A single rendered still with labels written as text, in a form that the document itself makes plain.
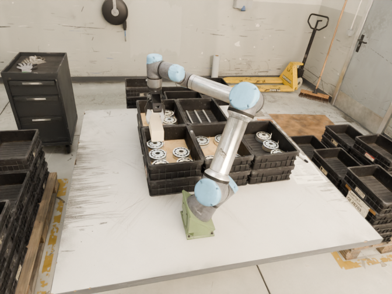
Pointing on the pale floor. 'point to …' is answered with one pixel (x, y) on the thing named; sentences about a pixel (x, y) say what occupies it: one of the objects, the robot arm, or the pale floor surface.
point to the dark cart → (43, 97)
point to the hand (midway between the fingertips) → (154, 122)
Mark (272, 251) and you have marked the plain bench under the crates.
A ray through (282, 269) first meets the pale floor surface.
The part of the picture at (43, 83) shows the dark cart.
